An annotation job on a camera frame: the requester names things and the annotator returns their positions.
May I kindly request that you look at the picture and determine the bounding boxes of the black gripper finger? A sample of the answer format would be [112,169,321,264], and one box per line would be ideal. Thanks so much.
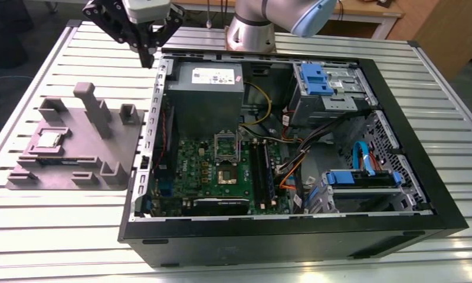
[145,5,186,68]
[81,0,149,68]

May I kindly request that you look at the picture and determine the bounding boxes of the metal socket cover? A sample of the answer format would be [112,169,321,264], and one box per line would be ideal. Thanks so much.
[213,129,242,163]

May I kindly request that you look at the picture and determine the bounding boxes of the silver CPU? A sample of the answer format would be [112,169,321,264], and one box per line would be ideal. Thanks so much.
[36,132,62,148]

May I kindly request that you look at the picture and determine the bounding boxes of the CPU socket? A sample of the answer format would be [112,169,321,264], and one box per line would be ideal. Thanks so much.
[214,166,241,187]

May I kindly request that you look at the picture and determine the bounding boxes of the black equipment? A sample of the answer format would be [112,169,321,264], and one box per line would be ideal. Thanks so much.
[0,0,34,70]

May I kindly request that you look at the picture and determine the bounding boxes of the grey power supply unit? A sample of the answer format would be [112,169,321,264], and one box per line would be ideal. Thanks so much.
[165,61,245,140]

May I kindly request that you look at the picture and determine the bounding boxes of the blue drive carrier latch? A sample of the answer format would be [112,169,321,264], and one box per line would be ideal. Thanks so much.
[300,63,334,97]

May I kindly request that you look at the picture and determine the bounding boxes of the grey parts rack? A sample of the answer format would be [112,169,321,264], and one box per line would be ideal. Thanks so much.
[4,82,149,192]

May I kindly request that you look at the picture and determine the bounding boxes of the loose RAM stick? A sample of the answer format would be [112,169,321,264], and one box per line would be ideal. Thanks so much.
[34,157,84,166]

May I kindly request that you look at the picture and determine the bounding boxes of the wooden desk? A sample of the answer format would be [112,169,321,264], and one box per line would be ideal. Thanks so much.
[160,0,405,41]

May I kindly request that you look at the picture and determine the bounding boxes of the silver drive bay cage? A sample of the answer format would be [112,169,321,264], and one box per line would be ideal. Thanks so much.
[290,61,378,127]

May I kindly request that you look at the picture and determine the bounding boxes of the green motherboard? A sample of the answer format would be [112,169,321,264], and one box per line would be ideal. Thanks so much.
[146,129,296,218]

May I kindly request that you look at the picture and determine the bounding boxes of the black RAM slot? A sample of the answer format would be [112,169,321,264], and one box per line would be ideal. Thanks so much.
[248,140,262,209]

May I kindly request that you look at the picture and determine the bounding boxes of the installed RAM stick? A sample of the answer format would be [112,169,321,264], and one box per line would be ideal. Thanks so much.
[260,140,278,206]

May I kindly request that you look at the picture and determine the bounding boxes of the black graphics card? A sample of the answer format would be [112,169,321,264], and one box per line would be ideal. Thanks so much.
[182,196,250,216]

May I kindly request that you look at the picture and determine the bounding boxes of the wooden cabinet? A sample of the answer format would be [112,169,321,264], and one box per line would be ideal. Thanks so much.
[388,0,472,80]

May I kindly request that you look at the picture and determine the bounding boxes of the hard disk in blue carrier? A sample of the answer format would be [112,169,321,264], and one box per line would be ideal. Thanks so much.
[324,169,401,189]

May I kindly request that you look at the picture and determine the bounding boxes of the silver disk bay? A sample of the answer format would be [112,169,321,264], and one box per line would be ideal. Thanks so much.
[306,169,433,215]

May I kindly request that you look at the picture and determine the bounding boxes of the black PC case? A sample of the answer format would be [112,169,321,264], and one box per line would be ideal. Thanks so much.
[117,47,469,269]

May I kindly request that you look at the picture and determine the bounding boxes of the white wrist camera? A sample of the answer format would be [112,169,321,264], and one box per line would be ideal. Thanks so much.
[121,0,170,24]

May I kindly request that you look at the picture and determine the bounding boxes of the thin floor cable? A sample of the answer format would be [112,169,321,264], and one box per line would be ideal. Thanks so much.
[0,75,34,104]

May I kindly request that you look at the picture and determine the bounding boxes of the thin red wire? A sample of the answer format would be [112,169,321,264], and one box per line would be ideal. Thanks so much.
[160,110,169,157]

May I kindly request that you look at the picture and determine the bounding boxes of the yellow wire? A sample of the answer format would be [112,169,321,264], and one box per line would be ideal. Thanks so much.
[238,81,272,127]

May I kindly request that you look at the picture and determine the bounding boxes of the multicolour power wires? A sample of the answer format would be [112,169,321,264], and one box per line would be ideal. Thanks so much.
[258,133,304,144]

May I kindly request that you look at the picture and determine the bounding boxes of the black cable bundle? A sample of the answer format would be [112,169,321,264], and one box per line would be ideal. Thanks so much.
[277,108,378,175]

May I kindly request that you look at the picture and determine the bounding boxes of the orange wires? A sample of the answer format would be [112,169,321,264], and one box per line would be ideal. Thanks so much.
[278,163,300,190]

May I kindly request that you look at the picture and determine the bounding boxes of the blue flat wire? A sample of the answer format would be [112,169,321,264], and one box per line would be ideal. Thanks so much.
[353,141,378,177]

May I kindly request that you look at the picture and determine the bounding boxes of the red flat wire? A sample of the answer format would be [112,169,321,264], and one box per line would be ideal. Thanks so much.
[368,154,382,174]

